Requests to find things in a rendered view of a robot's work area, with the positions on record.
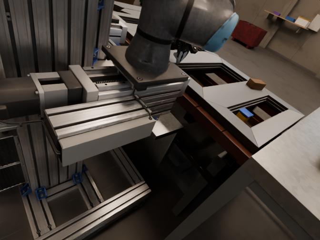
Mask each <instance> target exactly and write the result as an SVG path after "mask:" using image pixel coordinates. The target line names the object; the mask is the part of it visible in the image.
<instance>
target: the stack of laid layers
mask: <svg viewBox="0 0 320 240"><path fill-rule="evenodd" d="M118 16H119V15H118ZM119 17H121V18H122V19H123V20H124V21H125V22H126V23H132V24H138V21H139V19H136V18H130V17H124V16H119ZM126 37H127V38H128V39H129V40H130V41H131V40H132V38H133V36H132V35H131V34H130V33H129V32H128V31H127V35H126ZM197 49H198V51H205V50H202V49H201V48H198V47H197ZM219 58H220V61H221V62H202V63H179V64H177V63H175V64H176V65H177V66H178V67H179V68H181V69H182V70H183V71H187V70H216V69H220V70H221V71H223V72H224V73H226V74H227V75H228V76H230V77H231V78H232V79H234V80H235V81H236V82H242V81H248V80H246V79H245V78H243V77H242V76H240V75H239V74H238V73H236V72H235V71H233V70H232V69H231V68H229V67H228V66H226V65H225V64H223V63H222V60H221V57H219ZM185 92H186V93H187V94H188V95H189V96H191V97H192V98H193V99H194V100H195V101H196V102H197V103H198V104H199V105H200V106H201V107H202V108H204V110H206V112H207V113H208V114H210V115H211V116H212V117H213V118H214V119H215V120H216V121H217V122H218V123H219V124H220V125H221V126H223V127H224V128H225V129H226V130H227V131H228V132H229V133H230V134H231V135H232V136H233V137H234V138H236V139H237V140H238V141H239V142H240V143H241V144H242V145H243V146H244V147H245V148H246V149H247V150H249V151H250V152H251V153H252V154H253V153H255V152H256V151H257V150H259V149H260V148H262V147H263V146H265V145H266V144H267V143H269V142H270V141H272V140H273V139H274V138H276V137H277V136H279V135H280V134H282V133H283V132H284V131H286V130H287V129H288V128H290V127H291V126H293V125H294V124H295V123H297V122H298V121H300V120H301V119H302V118H301V119H299V120H298V121H296V122H295V123H293V124H292V125H291V126H289V127H288V128H286V129H285V130H284V131H282V132H281V133H279V134H278V135H276V136H275V137H274V138H272V139H271V140H269V141H268V142H266V143H265V144H263V145H262V146H260V147H259V148H258V147H257V146H256V145H255V144H254V143H252V142H251V141H250V140H249V139H248V138H247V137H246V136H245V135H243V134H242V133H241V132H240V131H239V130H238V129H237V128H236V127H234V126H233V125H232V124H231V123H230V122H229V121H228V120H227V119H225V118H224V117H223V116H222V115H221V114H220V113H219V112H217V111H216V110H215V109H214V108H213V107H212V106H211V105H210V104H208V103H207V102H206V101H205V100H204V99H203V98H202V97H201V96H200V95H199V94H198V93H196V92H195V91H194V90H193V89H192V88H191V87H190V86H189V85H187V87H186V89H185ZM264 102H265V103H267V104H268V105H269V106H271V107H272V108H274V109H275V110H276V111H277V112H279V114H280V113H282V112H284V111H286V110H288V108H286V107H285V106H283V105H282V104H280V103H279V102H278V101H276V100H275V99H274V98H272V97H271V96H269V95H268V96H264V97H261V98H258V99H254V100H250V101H247V102H244V103H241V104H237V105H234V106H230V107H227V108H228V109H229V110H230V111H231V112H232V113H235V112H238V111H239V109H242V108H246V109H247V108H250V107H252V106H255V105H258V104H261V103H264ZM226 130H225V131H226Z"/></svg>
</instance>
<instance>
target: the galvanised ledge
mask: <svg viewBox="0 0 320 240"><path fill-rule="evenodd" d="M183 128H184V127H183V126H182V124H181V123H180V122H179V121H178V120H177V119H176V118H175V117H174V116H173V115H172V114H171V113H168V114H164V115H161V116H160V117H159V119H158V121H156V123H155V125H154V128H153V130H152V132H151V136H152V137H153V139H154V140H157V139H160V138H163V137H166V136H169V135H171V134H174V133H177V132H180V131H182V130H183Z"/></svg>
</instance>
